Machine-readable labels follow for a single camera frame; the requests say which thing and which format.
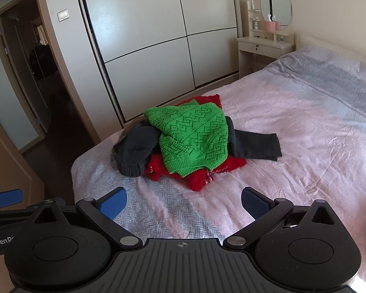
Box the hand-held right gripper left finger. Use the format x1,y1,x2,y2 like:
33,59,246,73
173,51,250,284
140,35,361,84
27,186,143,249

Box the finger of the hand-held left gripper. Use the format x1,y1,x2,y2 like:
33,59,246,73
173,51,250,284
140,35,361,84
0,188,24,210

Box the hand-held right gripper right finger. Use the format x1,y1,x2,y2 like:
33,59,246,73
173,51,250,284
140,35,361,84
223,186,336,249

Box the green knitted vest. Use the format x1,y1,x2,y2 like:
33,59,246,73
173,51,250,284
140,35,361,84
144,102,229,178

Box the brown wooden door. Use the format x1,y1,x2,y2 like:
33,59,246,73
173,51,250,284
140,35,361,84
0,102,46,211

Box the red knitted sweater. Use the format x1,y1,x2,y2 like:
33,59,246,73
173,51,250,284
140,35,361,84
142,95,247,192

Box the dark grey pants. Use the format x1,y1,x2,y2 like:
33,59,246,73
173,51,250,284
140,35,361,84
111,116,283,178

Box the bed with pink grey cover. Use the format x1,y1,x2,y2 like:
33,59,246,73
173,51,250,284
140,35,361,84
71,47,366,281

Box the cream dressing table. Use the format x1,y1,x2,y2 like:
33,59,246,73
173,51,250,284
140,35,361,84
236,0,295,78

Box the cream headboard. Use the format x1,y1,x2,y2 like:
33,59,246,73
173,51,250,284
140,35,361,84
294,33,333,52

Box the white sliding door wardrobe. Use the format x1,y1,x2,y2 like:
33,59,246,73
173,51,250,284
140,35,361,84
73,0,243,126

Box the round mirror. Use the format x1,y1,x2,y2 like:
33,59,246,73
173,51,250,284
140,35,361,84
260,0,293,31

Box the wooden door frame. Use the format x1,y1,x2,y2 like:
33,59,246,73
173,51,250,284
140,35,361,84
0,0,80,155

